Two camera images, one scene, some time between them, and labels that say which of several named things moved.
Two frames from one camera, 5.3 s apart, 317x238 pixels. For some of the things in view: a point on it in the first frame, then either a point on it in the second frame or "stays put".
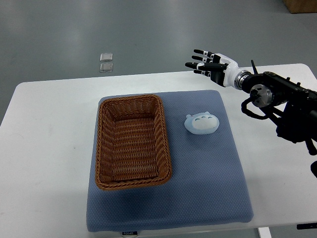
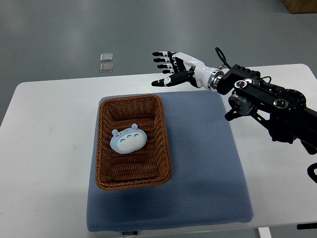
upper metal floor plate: [106, 57] stays put
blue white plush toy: [201, 123] -> [128, 140]
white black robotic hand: [222, 70] -> [184, 67]
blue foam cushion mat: [209, 185] stays put
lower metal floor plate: [106, 67] stays put
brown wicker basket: [132, 148] stays put
